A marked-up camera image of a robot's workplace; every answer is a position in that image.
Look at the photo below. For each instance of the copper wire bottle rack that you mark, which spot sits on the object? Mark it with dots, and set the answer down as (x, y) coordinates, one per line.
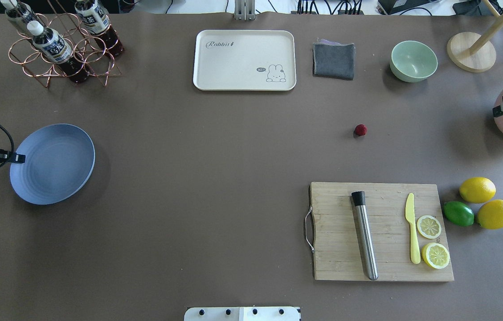
(76, 45)

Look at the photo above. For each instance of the red strawberry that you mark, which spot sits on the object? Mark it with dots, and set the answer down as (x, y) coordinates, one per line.
(360, 130)

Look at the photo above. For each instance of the cream rabbit tray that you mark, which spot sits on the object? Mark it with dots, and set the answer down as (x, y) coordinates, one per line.
(244, 60)

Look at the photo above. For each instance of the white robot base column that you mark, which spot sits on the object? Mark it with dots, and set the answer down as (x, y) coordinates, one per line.
(250, 313)

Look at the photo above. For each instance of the grey folded cloth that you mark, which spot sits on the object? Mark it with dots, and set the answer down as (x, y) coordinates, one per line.
(334, 60)

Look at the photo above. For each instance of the tea bottle three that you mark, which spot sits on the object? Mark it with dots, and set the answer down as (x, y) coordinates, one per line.
(19, 15)

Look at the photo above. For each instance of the tea bottle one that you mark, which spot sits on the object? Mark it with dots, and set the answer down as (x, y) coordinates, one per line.
(54, 47)

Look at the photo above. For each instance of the yellow lemon far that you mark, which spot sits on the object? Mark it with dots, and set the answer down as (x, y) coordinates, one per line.
(490, 215)

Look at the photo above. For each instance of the yellow lemon near bowl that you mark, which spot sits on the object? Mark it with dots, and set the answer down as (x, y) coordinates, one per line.
(477, 190)

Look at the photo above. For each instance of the wooden cup stand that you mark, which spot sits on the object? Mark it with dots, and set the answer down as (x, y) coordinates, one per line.
(474, 52)

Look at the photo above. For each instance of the lemon slice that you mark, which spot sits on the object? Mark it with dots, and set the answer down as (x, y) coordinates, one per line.
(435, 255)
(429, 227)

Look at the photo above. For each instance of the green lime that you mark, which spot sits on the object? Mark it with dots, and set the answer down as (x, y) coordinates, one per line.
(459, 213)

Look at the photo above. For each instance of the blue plate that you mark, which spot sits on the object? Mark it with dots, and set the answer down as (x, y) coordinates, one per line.
(59, 160)

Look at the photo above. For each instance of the yellow plastic knife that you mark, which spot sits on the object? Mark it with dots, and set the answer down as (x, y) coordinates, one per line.
(411, 219)

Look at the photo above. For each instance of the tea bottle two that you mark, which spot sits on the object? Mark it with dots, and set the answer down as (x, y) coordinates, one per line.
(95, 19)

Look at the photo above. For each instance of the wooden cutting board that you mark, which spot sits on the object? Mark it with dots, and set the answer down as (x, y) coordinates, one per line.
(337, 241)

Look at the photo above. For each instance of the steel muddler black tip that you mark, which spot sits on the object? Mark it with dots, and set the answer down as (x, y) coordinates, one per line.
(366, 235)

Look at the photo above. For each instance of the green bowl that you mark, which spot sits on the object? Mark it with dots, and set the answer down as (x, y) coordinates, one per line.
(413, 61)

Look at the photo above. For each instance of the lemon slice upper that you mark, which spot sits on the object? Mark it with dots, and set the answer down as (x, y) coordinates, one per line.
(429, 227)

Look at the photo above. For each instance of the lemon slice lower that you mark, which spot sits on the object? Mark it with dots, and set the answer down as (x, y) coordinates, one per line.
(435, 255)

